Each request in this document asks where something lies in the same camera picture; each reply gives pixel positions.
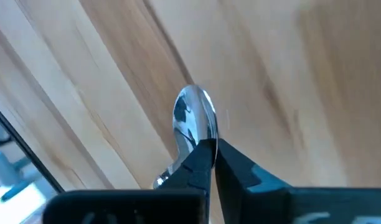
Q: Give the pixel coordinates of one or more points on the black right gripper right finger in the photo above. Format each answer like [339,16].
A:
[256,199]

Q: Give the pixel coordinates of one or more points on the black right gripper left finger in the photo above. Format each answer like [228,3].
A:
[184,202]

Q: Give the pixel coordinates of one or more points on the black aluminium table frame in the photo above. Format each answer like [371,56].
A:
[25,146]

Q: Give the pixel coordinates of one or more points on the pale blue furniture frame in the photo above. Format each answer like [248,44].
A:
[10,174]

